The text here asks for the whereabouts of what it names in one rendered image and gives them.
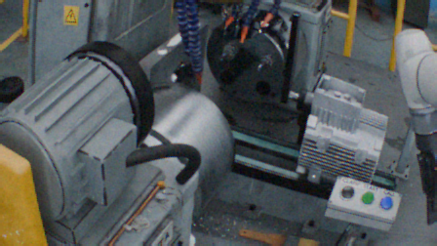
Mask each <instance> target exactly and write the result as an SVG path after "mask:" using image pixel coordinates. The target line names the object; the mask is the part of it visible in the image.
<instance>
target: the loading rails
mask: <svg viewBox="0 0 437 246"><path fill-rule="evenodd" d="M228 124H229V126H230V128H231V130H232V133H233V136H234V137H233V139H234V143H235V160H234V164H233V167H232V169H231V172H230V173H229V176H228V177H227V179H226V180H225V181H224V183H223V184H222V186H221V187H220V188H219V189H218V191H217V192H216V194H214V196H213V197H212V198H214V199H217V200H219V201H225V202H227V203H230V204H233V205H235V206H240V207H243V208H244V209H243V210H242V216H244V217H246V218H251V219H253V220H256V219H257V218H258V216H259V215H260V213H263V214H265V215H266V214H267V215H269V216H272V217H274V216H275V217H276V218H279V219H280V218H281V219H284V220H288V221H290V222H295V223H300V224H301V225H302V224H303V227H302V230H301V232H302V233H309V234H311V235H312V234H313V235H314V234H315V233H316V230H317V229H318V228H322V229H325V230H329V231H333V232H337V233H341V234H342V233H343V232H344V231H345V230H346V228H347V226H348V225H349V224H350V223H351V222H348V221H342V220H338V219H334V218H332V217H328V216H327V217H326V216H324V212H325V209H326V205H327V203H328V200H329V197H330V195H331V192H332V190H333V188H334V184H330V183H325V182H323V181H321V183H319V184H318V183H317V184H316V183H314V182H312V181H308V179H307V178H308V175H307V174H304V176H303V175H300V174H298V173H296V168H297V165H298V156H299V152H300V148H301V145H300V144H298V143H290V142H288V141H285V140H281V139H279V138H276V137H273V136H271V135H265V134H262V133H259V132H257V131H254V130H250V129H247V128H244V127H241V126H238V125H234V124H232V123H229V122H228ZM398 182H399V177H398V176H396V175H395V176H394V175H392V174H389V173H385V172H383V171H380V170H378V169H376V170H375V172H374V174H373V178H372V181H371V183H370V185H373V186H375V187H379V188H382V189H386V190H390V191H394V192H395V189H396V187H397V185H398ZM381 232H382V229H377V228H373V227H370V226H364V225H361V228H360V230H359V233H358V235H357V237H356V240H355V242H354V245H357V246H358V245H359V246H367V244H368V242H369V240H371V241H372V240H373V241H375V242H377V240H378V239H379V236H380V234H381Z"/></svg>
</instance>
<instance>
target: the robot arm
mask: <svg viewBox="0 0 437 246"><path fill-rule="evenodd" d="M395 37H396V38H395V51H396V61H397V65H398V71H399V77H400V81H401V85H402V89H403V93H404V95H405V97H406V100H407V102H408V110H409V113H410V118H411V126H412V131H414V133H415V138H416V147H417V149H418V150H419V151H420V152H419V153H418V154H417V161H418V164H419V165H418V166H419V170H420V177H421V184H422V190H423V193H425V195H426V196H425V197H426V199H427V200H426V202H427V204H426V206H427V208H426V209H427V212H426V213H427V216H426V217H427V224H428V225H430V226H431V225H432V224H434V223H436V222H437V54H436V53H435V52H434V51H433V49H432V46H431V43H430V42H429V40H428V38H427V37H426V35H425V34H424V32H423V31H422V30H420V29H419V30H416V29H407V30H406V29H405V30H404V31H402V32H400V33H399V34H398V35H397V36H395Z"/></svg>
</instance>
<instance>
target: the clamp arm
mask: <svg viewBox="0 0 437 246"><path fill-rule="evenodd" d="M300 20H301V12H298V11H294V12H293V14H292V15H291V16H290V20H289V21H291V31H290V39H289V43H288V44H289V48H288V52H287V60H286V65H285V67H286V68H285V69H284V70H283V72H282V75H283V76H284V78H283V81H284V84H283V88H282V93H281V98H280V103H285V104H288V101H291V100H289V99H292V98H293V96H290V94H291V95H293V94H294V93H292V89H293V88H292V85H293V80H294V76H295V74H294V71H295V67H296V58H297V54H298V53H297V50H298V40H299V32H300V24H301V22H300Z"/></svg>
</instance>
